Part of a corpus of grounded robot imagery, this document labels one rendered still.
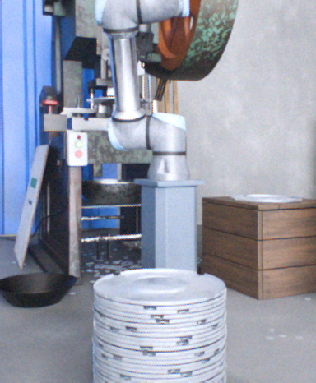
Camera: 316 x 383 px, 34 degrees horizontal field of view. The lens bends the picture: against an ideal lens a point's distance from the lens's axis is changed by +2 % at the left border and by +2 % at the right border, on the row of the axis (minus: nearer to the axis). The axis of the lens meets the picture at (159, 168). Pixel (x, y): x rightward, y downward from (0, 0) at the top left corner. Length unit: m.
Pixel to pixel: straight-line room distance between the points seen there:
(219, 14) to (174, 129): 0.80
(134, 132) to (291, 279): 0.83
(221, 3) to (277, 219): 0.98
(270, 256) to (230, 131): 2.19
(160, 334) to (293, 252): 1.11
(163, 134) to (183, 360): 0.87
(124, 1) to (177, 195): 0.63
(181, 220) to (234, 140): 2.42
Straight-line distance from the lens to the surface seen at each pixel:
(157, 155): 1.76
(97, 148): 2.26
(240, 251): 2.07
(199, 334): 1.09
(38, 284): 2.15
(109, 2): 1.67
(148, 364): 1.10
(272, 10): 4.43
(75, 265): 2.22
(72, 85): 2.68
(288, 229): 2.06
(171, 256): 1.74
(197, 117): 3.97
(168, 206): 1.71
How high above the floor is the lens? 0.54
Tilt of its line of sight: 1 degrees down
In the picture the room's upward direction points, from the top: straight up
